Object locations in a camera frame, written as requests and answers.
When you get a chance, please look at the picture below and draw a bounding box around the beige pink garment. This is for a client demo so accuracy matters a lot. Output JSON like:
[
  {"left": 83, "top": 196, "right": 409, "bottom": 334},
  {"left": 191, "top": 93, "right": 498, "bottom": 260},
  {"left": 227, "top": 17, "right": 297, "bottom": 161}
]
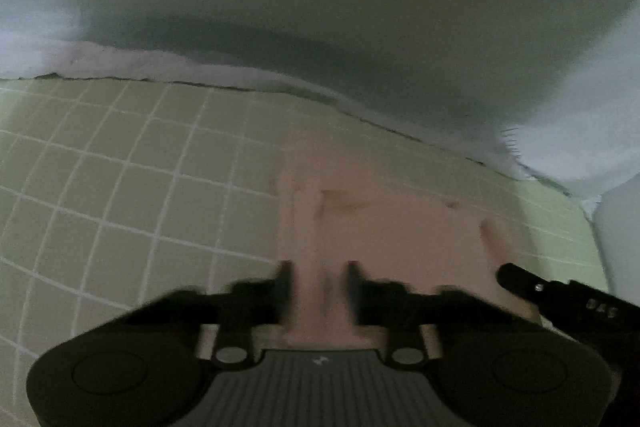
[{"left": 277, "top": 136, "right": 539, "bottom": 349}]

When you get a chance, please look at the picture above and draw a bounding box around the light blue carrot-print cloth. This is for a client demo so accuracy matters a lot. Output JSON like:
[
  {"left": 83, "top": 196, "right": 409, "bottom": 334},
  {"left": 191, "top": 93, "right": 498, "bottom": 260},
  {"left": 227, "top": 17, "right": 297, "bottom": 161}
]
[{"left": 0, "top": 0, "right": 640, "bottom": 203}]

